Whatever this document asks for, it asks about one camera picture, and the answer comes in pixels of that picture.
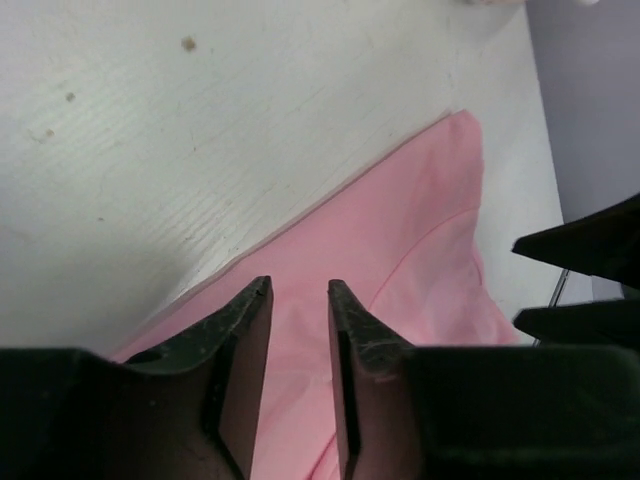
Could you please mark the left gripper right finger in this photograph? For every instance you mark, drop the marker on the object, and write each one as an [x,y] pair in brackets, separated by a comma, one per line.
[376,433]

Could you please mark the pink t shirt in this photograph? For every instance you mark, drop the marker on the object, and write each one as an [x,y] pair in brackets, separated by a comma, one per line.
[402,237]

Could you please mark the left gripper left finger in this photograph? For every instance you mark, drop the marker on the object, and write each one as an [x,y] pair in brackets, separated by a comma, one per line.
[193,408]

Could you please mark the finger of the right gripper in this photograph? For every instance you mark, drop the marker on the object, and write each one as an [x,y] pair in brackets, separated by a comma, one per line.
[597,323]
[604,244]

